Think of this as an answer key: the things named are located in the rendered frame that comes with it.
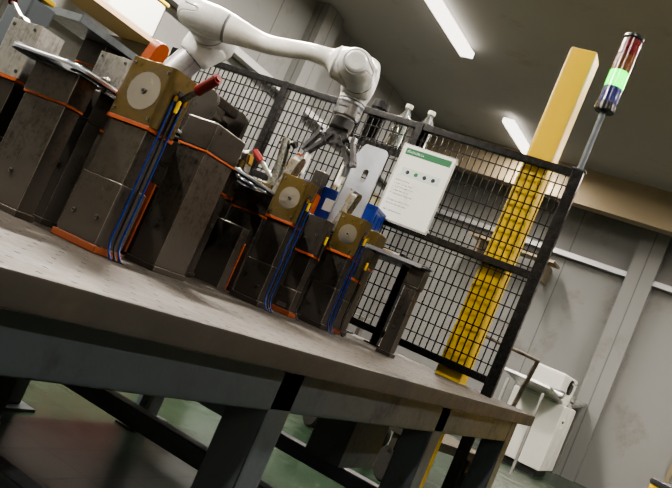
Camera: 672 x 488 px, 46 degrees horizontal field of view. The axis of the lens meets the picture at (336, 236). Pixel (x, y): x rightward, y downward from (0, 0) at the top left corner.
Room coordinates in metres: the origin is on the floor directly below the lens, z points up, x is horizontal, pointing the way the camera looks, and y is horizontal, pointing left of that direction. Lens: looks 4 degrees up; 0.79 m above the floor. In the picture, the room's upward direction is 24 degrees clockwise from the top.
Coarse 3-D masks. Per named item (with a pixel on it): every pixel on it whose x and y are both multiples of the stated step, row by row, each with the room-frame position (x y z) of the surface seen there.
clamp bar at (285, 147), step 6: (282, 138) 2.54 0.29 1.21; (288, 138) 2.53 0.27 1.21; (282, 144) 2.54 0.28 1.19; (288, 144) 2.54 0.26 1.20; (294, 144) 2.53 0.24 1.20; (282, 150) 2.53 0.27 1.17; (288, 150) 2.55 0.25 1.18; (282, 156) 2.53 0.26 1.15; (288, 156) 2.56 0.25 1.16; (276, 162) 2.53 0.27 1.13; (282, 162) 2.55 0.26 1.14; (276, 168) 2.53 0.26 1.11; (282, 168) 2.55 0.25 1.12; (276, 174) 2.52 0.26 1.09
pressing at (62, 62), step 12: (24, 48) 1.44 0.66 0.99; (36, 48) 1.44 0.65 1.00; (36, 60) 1.54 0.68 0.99; (48, 60) 1.53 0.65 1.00; (60, 60) 1.39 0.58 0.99; (84, 72) 1.41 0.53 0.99; (96, 84) 1.57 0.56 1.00; (108, 84) 1.47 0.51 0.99; (180, 132) 1.69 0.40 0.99; (240, 180) 2.19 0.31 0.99; (252, 180) 1.99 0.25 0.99; (264, 192) 2.28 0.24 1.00
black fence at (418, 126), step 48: (240, 96) 3.33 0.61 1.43; (288, 96) 3.24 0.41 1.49; (432, 144) 2.94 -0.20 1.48; (480, 144) 2.86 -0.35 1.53; (528, 192) 2.77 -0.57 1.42; (576, 192) 2.71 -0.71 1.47; (432, 240) 2.87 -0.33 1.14; (384, 288) 2.92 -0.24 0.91; (480, 288) 2.78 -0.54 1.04; (528, 288) 2.70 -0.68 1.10
